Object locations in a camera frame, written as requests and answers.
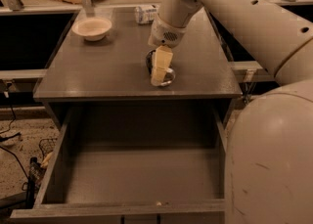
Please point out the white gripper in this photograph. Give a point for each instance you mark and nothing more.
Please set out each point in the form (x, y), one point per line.
(163, 33)

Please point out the clear plastic water bottle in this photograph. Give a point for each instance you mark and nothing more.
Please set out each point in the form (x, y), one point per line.
(145, 14)

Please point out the white bowl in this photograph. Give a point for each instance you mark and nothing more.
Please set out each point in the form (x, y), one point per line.
(92, 29)

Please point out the black wire basket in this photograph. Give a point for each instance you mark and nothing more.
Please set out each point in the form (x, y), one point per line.
(47, 146)

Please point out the blue pepsi can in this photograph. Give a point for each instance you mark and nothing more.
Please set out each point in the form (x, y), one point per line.
(169, 74)

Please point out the grey cabinet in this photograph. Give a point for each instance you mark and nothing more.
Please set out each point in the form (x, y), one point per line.
(115, 67)

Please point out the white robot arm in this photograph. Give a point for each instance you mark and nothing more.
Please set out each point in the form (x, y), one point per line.
(268, 176)

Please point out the open grey top drawer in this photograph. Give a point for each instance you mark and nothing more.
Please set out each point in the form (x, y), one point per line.
(133, 164)

